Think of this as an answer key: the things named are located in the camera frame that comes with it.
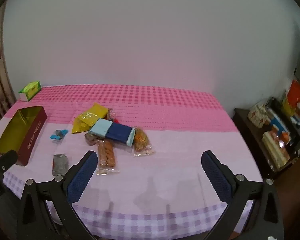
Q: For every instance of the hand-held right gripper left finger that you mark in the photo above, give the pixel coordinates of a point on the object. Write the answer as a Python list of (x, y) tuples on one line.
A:
[(81, 178)]

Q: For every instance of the small blue candy wrapper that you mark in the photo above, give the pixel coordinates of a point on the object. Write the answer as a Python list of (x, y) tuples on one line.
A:
[(58, 135)]

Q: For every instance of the small pink candy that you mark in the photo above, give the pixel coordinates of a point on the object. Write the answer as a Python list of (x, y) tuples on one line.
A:
[(111, 113)]

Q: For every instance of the blue snack packet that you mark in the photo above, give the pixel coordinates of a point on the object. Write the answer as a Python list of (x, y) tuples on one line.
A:
[(115, 131)]

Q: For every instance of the pink checked tablecloth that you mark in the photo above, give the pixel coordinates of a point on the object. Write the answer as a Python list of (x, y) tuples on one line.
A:
[(170, 155)]

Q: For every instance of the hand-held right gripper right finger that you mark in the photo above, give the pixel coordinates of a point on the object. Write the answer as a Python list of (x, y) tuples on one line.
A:
[(216, 178)]

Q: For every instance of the dark wooden cabinet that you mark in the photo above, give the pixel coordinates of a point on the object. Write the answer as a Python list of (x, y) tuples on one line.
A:
[(247, 135)]

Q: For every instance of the orange box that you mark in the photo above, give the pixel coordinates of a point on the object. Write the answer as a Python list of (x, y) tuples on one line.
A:
[(295, 93)]

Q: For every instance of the beige patterned curtain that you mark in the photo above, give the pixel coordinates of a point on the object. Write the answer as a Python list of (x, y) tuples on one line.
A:
[(0, 85)]

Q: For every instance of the blue and orange packet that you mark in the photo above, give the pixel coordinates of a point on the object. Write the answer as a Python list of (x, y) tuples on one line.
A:
[(278, 127)]

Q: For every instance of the green tissue box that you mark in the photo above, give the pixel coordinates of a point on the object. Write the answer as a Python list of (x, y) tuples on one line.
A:
[(30, 90)]

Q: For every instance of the grey foil packet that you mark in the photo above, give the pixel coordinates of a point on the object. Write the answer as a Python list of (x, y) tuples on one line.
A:
[(60, 165)]

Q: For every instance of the clear packet with orange print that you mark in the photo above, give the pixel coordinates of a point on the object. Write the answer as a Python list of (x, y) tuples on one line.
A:
[(141, 141)]

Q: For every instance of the cream wafer packet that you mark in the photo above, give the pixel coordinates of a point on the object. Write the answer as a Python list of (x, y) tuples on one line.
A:
[(275, 152)]

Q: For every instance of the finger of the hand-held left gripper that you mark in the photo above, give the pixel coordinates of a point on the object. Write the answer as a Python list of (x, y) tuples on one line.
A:
[(5, 160)]

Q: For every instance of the brown snack packet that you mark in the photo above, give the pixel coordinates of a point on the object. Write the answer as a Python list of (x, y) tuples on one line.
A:
[(91, 140)]

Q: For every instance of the white patterned tin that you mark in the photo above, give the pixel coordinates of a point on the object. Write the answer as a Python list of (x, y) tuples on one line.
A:
[(258, 115)]

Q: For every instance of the clear packet of fried twists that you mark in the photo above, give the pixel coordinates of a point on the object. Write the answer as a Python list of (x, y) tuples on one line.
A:
[(106, 156)]

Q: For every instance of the dark red tin box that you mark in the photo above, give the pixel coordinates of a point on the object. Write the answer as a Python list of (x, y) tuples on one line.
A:
[(27, 140)]

